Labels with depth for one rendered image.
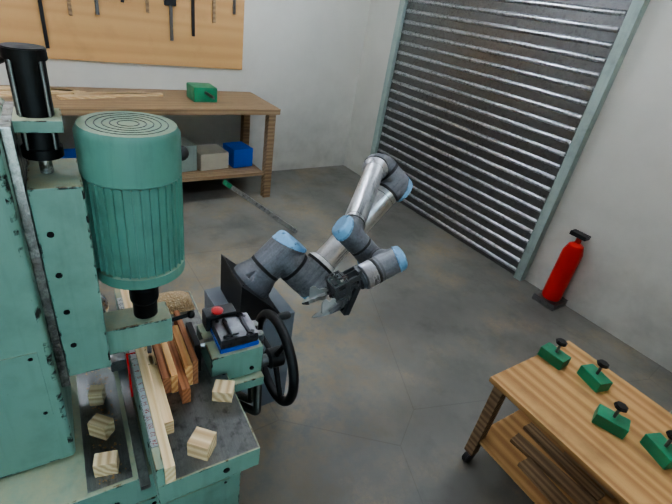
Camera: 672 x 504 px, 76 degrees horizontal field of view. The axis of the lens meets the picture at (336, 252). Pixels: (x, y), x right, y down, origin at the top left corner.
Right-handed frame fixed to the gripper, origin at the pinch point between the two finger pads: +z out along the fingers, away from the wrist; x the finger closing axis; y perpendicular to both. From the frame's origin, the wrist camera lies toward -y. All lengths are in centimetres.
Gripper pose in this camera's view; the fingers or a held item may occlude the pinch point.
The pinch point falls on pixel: (310, 310)
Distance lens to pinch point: 140.4
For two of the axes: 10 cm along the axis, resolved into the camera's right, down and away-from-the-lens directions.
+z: -8.5, 4.3, -3.0
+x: 5.0, 5.0, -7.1
